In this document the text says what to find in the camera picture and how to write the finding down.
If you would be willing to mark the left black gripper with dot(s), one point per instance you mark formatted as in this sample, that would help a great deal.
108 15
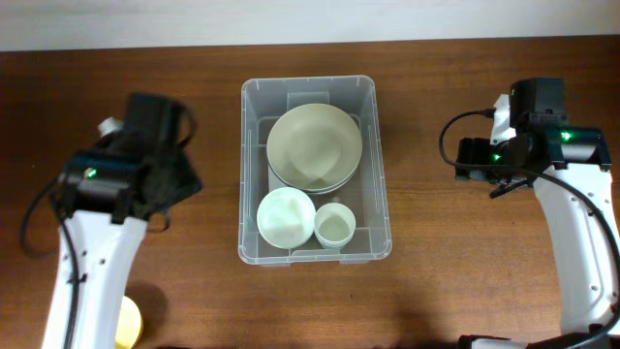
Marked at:
187 175

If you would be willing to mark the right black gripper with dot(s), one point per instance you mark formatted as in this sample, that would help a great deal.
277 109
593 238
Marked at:
471 152

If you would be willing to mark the white small bowl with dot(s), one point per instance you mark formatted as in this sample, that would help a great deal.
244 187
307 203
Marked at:
286 207

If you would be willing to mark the yellow small bowl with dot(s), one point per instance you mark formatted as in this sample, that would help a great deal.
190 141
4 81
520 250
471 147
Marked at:
130 325

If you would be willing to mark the clear plastic storage bin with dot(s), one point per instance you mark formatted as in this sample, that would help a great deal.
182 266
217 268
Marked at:
263 101

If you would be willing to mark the cream large bowl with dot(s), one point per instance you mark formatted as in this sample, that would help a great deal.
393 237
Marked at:
314 147
339 188

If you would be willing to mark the cream plastic cup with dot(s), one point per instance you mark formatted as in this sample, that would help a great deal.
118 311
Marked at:
335 222

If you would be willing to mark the mint green small bowl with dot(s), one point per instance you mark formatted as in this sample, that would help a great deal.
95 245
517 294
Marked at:
286 238

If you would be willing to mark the mint green plastic cup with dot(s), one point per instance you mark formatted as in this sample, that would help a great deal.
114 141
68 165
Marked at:
326 244

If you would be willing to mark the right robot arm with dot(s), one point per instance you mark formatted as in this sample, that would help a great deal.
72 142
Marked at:
577 206

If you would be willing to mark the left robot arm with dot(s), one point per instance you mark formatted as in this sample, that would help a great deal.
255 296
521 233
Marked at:
95 260

